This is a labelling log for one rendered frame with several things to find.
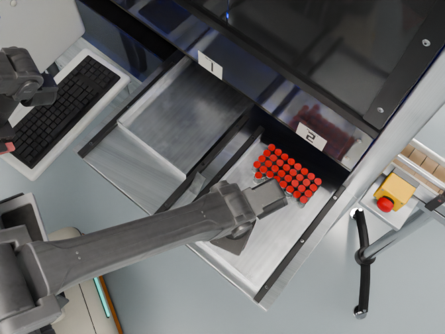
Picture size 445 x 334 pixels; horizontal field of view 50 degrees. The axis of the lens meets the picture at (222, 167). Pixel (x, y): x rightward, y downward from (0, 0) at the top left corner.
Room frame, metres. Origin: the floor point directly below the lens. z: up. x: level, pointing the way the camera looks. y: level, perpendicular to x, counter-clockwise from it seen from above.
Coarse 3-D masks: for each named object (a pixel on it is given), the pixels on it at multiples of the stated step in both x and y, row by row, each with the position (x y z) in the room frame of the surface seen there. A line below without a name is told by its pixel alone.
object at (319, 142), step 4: (300, 124) 0.59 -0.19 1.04; (300, 128) 0.59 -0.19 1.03; (304, 128) 0.58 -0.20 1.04; (308, 128) 0.58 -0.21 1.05; (296, 132) 0.59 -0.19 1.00; (300, 132) 0.58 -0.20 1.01; (304, 132) 0.58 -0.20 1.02; (308, 132) 0.57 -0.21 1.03; (312, 132) 0.57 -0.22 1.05; (300, 136) 0.58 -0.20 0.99; (304, 136) 0.58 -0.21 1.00; (312, 136) 0.57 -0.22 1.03; (316, 136) 0.56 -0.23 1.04; (308, 140) 0.57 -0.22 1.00; (312, 140) 0.56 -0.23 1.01; (316, 140) 0.56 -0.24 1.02; (320, 140) 0.55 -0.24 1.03; (324, 140) 0.55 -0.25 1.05; (316, 144) 0.55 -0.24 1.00; (320, 144) 0.55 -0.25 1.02; (324, 144) 0.54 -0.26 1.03; (320, 148) 0.55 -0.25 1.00
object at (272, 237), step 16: (256, 144) 0.60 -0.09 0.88; (240, 160) 0.54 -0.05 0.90; (256, 160) 0.55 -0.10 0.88; (224, 176) 0.48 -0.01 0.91; (240, 176) 0.50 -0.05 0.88; (304, 192) 0.46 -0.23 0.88; (320, 192) 0.47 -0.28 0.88; (288, 208) 0.41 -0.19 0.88; (304, 208) 0.42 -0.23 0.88; (320, 208) 0.41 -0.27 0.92; (256, 224) 0.36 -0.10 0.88; (272, 224) 0.37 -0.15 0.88; (288, 224) 0.37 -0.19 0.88; (304, 224) 0.37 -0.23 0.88; (256, 240) 0.32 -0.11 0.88; (272, 240) 0.32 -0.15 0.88; (288, 240) 0.33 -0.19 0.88; (224, 256) 0.27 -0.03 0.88; (240, 256) 0.27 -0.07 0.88; (256, 256) 0.27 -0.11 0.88; (272, 256) 0.28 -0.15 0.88; (240, 272) 0.22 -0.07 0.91; (256, 272) 0.23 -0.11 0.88; (256, 288) 0.19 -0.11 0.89
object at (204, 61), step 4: (200, 52) 0.78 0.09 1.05; (200, 56) 0.78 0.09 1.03; (204, 56) 0.77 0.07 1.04; (200, 60) 0.78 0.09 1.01; (204, 60) 0.77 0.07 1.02; (208, 60) 0.77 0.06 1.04; (212, 60) 0.76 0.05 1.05; (200, 64) 0.78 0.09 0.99; (204, 64) 0.77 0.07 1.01; (208, 64) 0.77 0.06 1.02; (216, 64) 0.75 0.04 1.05; (208, 68) 0.77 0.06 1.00; (216, 68) 0.75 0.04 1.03; (220, 68) 0.74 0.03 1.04; (212, 72) 0.76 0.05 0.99; (216, 72) 0.75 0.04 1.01; (220, 72) 0.74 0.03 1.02; (220, 76) 0.74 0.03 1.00
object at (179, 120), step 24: (168, 72) 0.80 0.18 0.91; (192, 72) 0.83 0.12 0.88; (144, 96) 0.71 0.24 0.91; (168, 96) 0.74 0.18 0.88; (192, 96) 0.74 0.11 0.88; (216, 96) 0.75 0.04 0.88; (240, 96) 0.76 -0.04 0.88; (120, 120) 0.63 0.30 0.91; (144, 120) 0.65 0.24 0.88; (168, 120) 0.66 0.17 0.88; (192, 120) 0.66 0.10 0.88; (216, 120) 0.67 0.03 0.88; (144, 144) 0.56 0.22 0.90; (168, 144) 0.58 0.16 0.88; (192, 144) 0.58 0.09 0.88; (216, 144) 0.58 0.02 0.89; (192, 168) 0.50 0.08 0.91
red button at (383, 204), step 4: (380, 200) 0.41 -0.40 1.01; (384, 200) 0.41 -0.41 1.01; (388, 200) 0.41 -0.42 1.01; (380, 204) 0.40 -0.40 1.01; (384, 204) 0.40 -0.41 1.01; (388, 204) 0.40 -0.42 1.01; (392, 204) 0.40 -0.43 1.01; (380, 208) 0.40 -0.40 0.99; (384, 208) 0.39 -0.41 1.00; (388, 208) 0.39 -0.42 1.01; (392, 208) 0.40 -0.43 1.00
